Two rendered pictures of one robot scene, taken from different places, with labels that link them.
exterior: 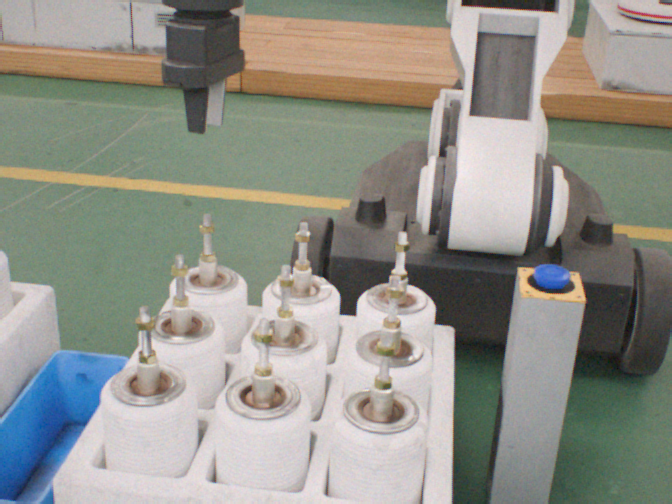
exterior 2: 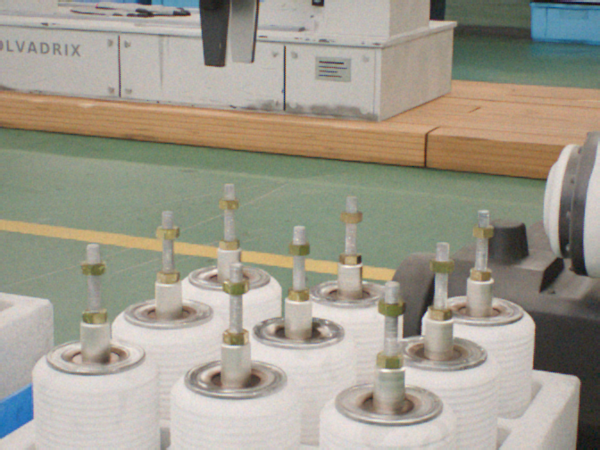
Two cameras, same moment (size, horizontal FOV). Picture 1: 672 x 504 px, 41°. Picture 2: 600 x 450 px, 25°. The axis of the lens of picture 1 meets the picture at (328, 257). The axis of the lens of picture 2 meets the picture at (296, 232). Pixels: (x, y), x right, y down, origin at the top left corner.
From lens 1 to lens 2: 32 cm
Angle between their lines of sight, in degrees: 19
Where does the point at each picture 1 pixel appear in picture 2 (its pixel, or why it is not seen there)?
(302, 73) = (512, 141)
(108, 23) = (254, 73)
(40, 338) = (24, 362)
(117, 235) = not seen: hidden behind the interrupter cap
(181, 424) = (126, 408)
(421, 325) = (504, 344)
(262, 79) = (455, 149)
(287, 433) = (254, 421)
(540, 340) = not seen: outside the picture
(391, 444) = (387, 438)
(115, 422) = (42, 395)
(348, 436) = (332, 427)
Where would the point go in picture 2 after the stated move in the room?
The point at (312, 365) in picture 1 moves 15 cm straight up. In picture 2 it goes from (326, 367) to (329, 179)
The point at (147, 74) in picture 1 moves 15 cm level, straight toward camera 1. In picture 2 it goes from (298, 141) to (294, 153)
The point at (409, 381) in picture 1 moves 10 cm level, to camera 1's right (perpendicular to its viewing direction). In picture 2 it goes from (454, 391) to (590, 407)
